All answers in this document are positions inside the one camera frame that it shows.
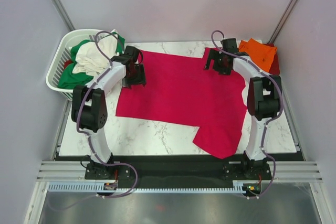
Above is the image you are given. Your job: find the aluminium frame rail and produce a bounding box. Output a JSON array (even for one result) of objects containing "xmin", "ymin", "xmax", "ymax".
[{"xmin": 37, "ymin": 161, "xmax": 322, "ymax": 183}]

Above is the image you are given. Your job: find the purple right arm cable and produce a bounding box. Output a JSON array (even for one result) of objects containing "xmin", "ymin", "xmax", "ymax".
[{"xmin": 211, "ymin": 30, "xmax": 278, "ymax": 200}]

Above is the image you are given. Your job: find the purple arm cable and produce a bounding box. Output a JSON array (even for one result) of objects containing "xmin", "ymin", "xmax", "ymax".
[
  {"xmin": 211, "ymin": 30, "xmax": 278, "ymax": 200},
  {"xmin": 47, "ymin": 31, "xmax": 139, "ymax": 210}
]

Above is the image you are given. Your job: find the pink t shirt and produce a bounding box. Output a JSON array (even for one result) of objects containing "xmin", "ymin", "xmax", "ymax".
[{"xmin": 116, "ymin": 51, "xmax": 247, "ymax": 159}]

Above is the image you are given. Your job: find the folded orange t shirt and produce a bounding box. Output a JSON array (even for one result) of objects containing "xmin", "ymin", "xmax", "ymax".
[{"xmin": 239, "ymin": 39, "xmax": 270, "ymax": 73}]

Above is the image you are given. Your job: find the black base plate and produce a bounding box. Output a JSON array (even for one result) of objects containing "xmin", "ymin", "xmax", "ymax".
[{"xmin": 56, "ymin": 153, "xmax": 304, "ymax": 189}]

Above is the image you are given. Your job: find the white t shirt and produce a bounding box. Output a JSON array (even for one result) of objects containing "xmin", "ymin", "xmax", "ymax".
[{"xmin": 72, "ymin": 35, "xmax": 119, "ymax": 77}]

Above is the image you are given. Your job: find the folded dark red t shirt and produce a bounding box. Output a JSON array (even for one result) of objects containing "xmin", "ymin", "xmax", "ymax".
[{"xmin": 266, "ymin": 44, "xmax": 280, "ymax": 75}]

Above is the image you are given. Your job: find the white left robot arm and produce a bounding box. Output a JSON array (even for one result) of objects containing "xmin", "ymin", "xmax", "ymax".
[{"xmin": 71, "ymin": 46, "xmax": 146, "ymax": 178}]

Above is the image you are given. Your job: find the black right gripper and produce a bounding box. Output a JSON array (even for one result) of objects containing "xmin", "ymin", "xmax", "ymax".
[{"xmin": 204, "ymin": 48, "xmax": 232, "ymax": 76}]

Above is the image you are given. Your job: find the white plastic laundry basket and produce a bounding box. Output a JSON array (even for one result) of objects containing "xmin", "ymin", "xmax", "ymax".
[{"xmin": 46, "ymin": 28, "xmax": 122, "ymax": 102}]

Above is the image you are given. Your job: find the white slotted cable duct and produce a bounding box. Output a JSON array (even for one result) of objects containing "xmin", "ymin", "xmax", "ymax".
[{"xmin": 48, "ymin": 181, "xmax": 262, "ymax": 194}]

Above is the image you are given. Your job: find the right corner metal post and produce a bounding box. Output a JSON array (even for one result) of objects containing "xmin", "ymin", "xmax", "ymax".
[{"xmin": 268, "ymin": 0, "xmax": 299, "ymax": 44}]

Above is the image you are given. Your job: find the dark red t shirt in basket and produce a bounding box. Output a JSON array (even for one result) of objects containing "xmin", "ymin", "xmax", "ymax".
[{"xmin": 64, "ymin": 60, "xmax": 75, "ymax": 72}]

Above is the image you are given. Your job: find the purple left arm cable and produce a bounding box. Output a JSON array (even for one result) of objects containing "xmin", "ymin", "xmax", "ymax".
[{"xmin": 47, "ymin": 31, "xmax": 139, "ymax": 210}]

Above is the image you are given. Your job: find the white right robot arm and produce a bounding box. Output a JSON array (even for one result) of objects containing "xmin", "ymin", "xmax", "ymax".
[{"xmin": 204, "ymin": 38, "xmax": 284, "ymax": 179}]

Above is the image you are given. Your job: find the green t shirt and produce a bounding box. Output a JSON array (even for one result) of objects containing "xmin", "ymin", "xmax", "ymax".
[{"xmin": 57, "ymin": 30, "xmax": 125, "ymax": 89}]

